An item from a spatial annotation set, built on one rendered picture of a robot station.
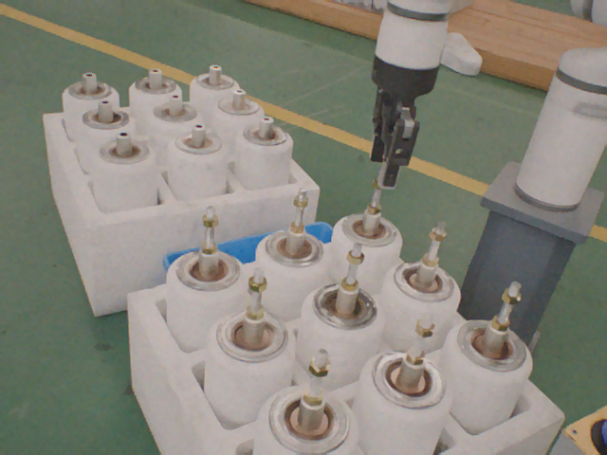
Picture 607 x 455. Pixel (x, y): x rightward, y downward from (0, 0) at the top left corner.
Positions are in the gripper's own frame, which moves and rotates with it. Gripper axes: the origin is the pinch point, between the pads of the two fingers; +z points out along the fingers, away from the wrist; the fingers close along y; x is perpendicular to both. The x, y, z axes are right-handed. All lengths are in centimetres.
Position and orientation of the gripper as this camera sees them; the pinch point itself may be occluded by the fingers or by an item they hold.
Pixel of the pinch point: (383, 165)
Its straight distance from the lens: 79.4
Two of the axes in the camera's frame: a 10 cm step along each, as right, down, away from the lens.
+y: 0.6, 5.7, -8.2
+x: 9.9, 0.6, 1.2
